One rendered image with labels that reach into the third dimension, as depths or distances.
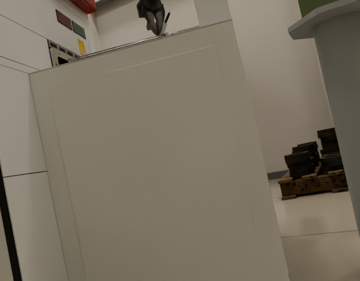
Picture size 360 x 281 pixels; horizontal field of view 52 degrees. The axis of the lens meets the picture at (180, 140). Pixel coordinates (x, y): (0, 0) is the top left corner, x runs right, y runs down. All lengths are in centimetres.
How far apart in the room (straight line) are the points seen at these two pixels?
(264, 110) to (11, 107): 362
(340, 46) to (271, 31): 330
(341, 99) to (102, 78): 73
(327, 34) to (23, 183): 99
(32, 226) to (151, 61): 55
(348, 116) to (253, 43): 338
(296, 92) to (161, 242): 349
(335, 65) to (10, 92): 95
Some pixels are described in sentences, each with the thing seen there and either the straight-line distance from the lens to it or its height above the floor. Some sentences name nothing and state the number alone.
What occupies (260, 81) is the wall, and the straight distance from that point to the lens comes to 446.
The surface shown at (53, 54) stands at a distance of 139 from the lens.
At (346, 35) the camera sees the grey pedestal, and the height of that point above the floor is 73.
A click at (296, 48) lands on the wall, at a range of 444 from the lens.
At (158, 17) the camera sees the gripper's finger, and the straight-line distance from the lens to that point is 149.
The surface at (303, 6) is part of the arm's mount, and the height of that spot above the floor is 87.
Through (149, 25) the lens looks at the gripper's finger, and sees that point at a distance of 147.
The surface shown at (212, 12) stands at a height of 87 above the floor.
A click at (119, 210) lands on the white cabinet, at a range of 109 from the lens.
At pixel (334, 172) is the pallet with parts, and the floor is 14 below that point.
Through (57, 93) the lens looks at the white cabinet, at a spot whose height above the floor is 74.
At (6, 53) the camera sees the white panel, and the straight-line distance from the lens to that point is 116.
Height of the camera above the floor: 48
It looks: 2 degrees up
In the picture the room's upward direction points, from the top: 12 degrees counter-clockwise
